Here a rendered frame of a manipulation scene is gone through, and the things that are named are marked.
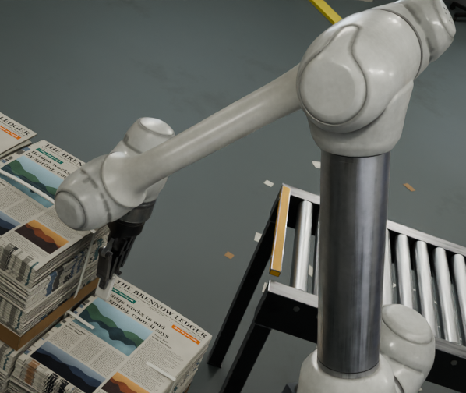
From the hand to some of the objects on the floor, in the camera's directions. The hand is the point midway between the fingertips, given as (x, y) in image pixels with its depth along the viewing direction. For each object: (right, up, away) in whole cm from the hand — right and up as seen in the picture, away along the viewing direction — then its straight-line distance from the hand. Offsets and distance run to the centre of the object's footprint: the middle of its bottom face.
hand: (105, 285), depth 179 cm
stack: (-61, -57, +59) cm, 102 cm away
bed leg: (+21, -42, +130) cm, 138 cm away
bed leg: (+14, -68, +88) cm, 112 cm away
